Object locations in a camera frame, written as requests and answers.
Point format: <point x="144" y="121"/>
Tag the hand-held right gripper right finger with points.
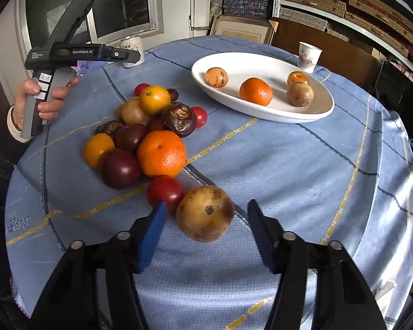
<point x="261" y="237"/>

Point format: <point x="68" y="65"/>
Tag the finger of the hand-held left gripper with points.
<point x="118" y="55"/>

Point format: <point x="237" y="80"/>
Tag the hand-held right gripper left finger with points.
<point x="155" y="233"/>

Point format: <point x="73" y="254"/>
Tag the large tan round fruit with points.
<point x="204" y="213"/>

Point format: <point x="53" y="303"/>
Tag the small orange kumquat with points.
<point x="155" y="100"/>
<point x="298" y="76"/>
<point x="97" y="149"/>

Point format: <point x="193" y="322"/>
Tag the dark water chestnut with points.
<point x="173" y="93"/>
<point x="179" y="120"/>
<point x="107" y="127"/>

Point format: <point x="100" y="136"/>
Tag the dark red plum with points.
<point x="120" y="169"/>

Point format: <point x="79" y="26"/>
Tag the large orange mandarin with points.
<point x="161" y="153"/>

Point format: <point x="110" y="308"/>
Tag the dark purple plum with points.
<point x="130" y="137"/>

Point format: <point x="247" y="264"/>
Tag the white oval plate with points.
<point x="261" y="65"/>

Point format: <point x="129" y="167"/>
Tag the person's left forearm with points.
<point x="13" y="123"/>

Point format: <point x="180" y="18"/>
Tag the person's left hand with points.
<point x="56" y="94"/>

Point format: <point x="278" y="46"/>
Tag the white drink can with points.
<point x="130" y="43"/>

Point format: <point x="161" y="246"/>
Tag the window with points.
<point x="124" y="0"/>

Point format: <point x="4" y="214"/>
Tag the blue checked tablecloth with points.
<point x="278" y="178"/>

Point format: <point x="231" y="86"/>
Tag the white door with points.
<point x="179" y="0"/>

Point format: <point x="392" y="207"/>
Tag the spotted peach-tan round fruit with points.
<point x="216" y="77"/>

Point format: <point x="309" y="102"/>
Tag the stack of blue patterned boxes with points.
<point x="247" y="1"/>

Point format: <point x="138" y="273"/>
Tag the brown-tan round fruit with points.
<point x="300" y="94"/>

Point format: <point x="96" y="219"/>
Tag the white metal shelf rack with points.
<point x="276" y="5"/>

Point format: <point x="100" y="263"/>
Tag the white paper cup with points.
<point x="309" y="58"/>

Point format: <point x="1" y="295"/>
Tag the brown wooden board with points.
<point x="347" y="62"/>

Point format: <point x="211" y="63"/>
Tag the black glossy panel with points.
<point x="399" y="86"/>

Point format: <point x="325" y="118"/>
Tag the stack of woven pattern boxes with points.
<point x="330" y="5"/>

